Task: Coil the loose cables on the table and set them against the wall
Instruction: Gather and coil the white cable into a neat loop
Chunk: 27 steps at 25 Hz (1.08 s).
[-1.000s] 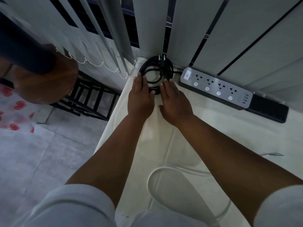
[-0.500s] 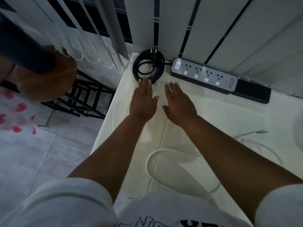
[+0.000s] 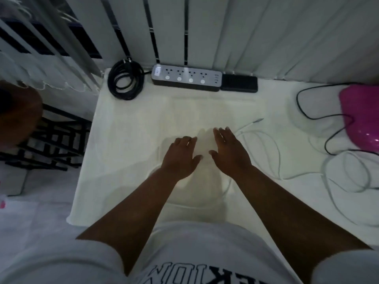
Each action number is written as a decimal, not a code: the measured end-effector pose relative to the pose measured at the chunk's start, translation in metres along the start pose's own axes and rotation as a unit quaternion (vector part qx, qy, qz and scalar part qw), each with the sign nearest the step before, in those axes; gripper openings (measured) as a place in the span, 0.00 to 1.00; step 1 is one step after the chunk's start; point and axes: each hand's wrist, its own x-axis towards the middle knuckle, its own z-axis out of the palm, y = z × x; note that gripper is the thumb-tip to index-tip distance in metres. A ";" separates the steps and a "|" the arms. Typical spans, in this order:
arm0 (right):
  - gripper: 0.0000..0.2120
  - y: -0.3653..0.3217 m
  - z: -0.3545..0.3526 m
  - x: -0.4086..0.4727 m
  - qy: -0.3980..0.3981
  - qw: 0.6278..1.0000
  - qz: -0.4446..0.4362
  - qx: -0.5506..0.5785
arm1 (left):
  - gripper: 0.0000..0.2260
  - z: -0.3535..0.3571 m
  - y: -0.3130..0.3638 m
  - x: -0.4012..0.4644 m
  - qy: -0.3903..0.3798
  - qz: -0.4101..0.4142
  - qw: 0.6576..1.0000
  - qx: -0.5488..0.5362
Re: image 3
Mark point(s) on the person's right hand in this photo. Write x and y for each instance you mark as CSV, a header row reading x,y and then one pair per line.
x,y
231,156

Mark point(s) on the brown round stool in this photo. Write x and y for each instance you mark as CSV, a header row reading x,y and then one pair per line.
x,y
20,115

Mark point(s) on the person's left forearm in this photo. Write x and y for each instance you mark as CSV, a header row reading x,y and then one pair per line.
x,y
130,221

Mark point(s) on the white printed t-shirt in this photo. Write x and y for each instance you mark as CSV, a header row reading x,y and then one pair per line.
x,y
207,257

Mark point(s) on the white vertical blinds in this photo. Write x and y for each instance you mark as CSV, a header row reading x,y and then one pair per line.
x,y
242,35

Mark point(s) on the person's left thumb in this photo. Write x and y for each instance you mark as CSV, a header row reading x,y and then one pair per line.
x,y
197,159

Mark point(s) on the white table cloth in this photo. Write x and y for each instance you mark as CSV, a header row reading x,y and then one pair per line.
x,y
127,138

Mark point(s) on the person's left hand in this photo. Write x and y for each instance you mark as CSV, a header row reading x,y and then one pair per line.
x,y
177,159

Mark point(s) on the black rectangular adapter box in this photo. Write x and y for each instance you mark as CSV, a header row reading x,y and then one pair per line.
x,y
239,83

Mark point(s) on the black metal rack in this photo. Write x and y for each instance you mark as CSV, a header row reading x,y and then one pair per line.
x,y
59,138

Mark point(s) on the pink nail lamp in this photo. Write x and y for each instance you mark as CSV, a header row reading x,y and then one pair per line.
x,y
362,115

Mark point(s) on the person's right forearm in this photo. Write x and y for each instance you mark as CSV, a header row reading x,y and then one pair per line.
x,y
290,218

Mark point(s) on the person's right thumb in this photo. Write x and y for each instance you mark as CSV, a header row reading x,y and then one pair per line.
x,y
213,155

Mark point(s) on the grey power strip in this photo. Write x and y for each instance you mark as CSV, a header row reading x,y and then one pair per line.
x,y
186,77

